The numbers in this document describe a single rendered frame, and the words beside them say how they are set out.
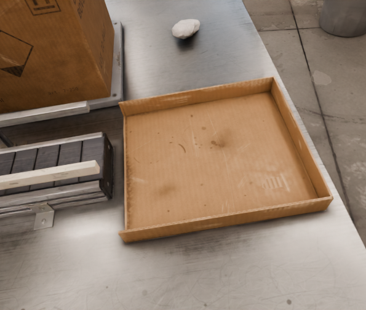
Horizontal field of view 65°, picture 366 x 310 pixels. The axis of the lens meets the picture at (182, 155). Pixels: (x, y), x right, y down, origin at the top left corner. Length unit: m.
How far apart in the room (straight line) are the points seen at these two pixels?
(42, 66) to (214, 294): 0.47
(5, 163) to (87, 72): 0.21
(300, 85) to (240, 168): 1.46
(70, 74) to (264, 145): 0.37
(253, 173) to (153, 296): 0.24
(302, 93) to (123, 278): 1.60
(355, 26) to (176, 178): 1.98
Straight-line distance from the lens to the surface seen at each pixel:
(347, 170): 1.58
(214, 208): 0.45
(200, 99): 0.58
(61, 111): 0.46
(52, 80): 0.61
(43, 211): 0.53
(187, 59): 0.70
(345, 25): 2.32
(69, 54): 0.56
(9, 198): 0.52
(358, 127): 1.77
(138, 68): 0.70
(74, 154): 0.50
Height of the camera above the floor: 1.24
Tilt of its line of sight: 55 degrees down
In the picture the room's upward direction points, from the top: 11 degrees counter-clockwise
